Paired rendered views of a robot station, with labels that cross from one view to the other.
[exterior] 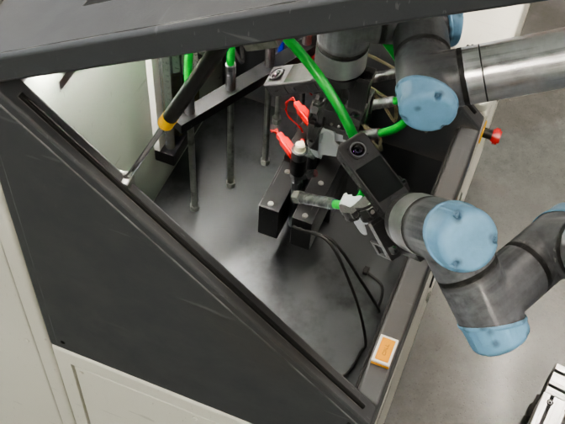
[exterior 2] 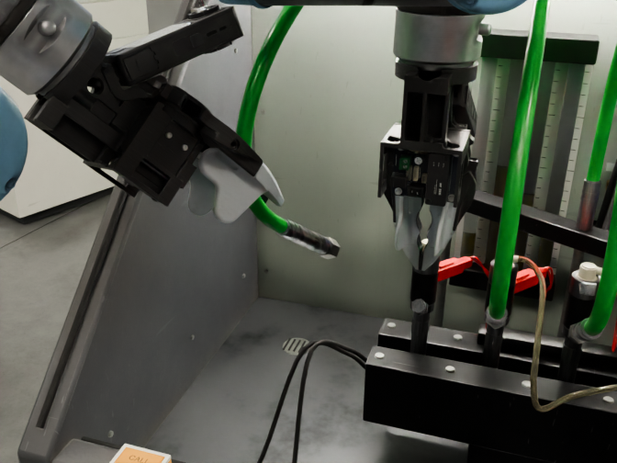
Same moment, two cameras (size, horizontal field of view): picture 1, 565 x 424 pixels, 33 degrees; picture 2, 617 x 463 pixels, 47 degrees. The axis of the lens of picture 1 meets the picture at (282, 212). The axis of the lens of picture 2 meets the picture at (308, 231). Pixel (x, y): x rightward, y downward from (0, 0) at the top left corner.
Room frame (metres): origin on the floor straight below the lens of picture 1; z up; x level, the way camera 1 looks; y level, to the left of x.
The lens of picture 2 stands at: (0.88, -0.68, 1.44)
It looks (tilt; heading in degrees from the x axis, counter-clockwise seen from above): 26 degrees down; 89
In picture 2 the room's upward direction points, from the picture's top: straight up
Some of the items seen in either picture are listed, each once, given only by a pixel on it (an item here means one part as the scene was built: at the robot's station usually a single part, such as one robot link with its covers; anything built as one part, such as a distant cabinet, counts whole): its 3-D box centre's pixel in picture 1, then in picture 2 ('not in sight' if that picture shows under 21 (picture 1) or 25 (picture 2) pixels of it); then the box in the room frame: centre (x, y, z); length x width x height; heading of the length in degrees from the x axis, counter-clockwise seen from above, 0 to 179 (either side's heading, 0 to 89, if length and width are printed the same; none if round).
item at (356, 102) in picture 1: (340, 95); (429, 129); (0.99, -0.08, 1.25); 0.09 x 0.08 x 0.12; 71
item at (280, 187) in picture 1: (316, 172); (519, 421); (1.13, -0.06, 0.91); 0.34 x 0.10 x 0.15; 161
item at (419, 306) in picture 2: (302, 190); (418, 340); (1.01, -0.03, 1.00); 0.05 x 0.03 x 0.21; 71
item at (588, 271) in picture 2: not in sight; (588, 277); (1.17, -0.07, 1.10); 0.02 x 0.02 x 0.03
